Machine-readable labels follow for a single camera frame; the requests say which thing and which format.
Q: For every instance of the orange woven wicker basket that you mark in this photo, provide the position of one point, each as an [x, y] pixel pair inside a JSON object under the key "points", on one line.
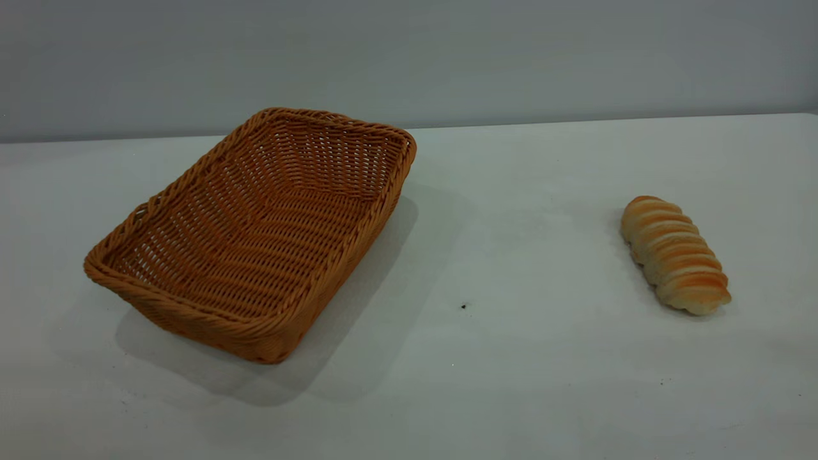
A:
{"points": [[255, 249]]}

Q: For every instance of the ridged long bread loaf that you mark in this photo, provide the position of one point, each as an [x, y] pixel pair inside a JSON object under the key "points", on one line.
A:
{"points": [[674, 255]]}

